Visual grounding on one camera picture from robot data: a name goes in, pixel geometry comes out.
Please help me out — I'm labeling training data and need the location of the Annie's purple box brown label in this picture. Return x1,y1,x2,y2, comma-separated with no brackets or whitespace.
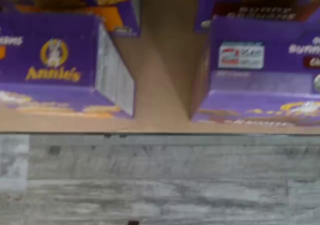
189,16,320,130
194,0,320,33

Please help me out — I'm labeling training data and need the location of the black metal wood-board shelf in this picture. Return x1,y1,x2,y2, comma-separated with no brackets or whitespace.
0,0,320,137

